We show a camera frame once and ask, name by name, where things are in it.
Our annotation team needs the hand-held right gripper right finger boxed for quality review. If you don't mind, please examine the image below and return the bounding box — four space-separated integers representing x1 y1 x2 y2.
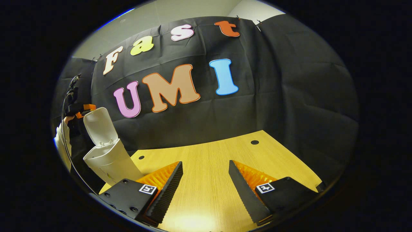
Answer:
229 160 319 226

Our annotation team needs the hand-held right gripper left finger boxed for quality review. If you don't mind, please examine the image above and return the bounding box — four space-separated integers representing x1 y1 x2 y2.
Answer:
98 161 183 227

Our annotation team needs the white desktop garbage bin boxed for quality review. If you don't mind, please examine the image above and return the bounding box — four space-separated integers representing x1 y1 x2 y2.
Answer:
83 107 144 187

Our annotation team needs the wooden desktop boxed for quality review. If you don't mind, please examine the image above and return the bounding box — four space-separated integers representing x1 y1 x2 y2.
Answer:
98 130 323 232

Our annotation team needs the black backdrop cloth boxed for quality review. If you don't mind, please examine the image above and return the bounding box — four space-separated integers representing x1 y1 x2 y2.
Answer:
51 14 359 184

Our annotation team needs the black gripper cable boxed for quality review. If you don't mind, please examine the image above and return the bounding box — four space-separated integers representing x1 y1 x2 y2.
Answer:
61 74 94 194

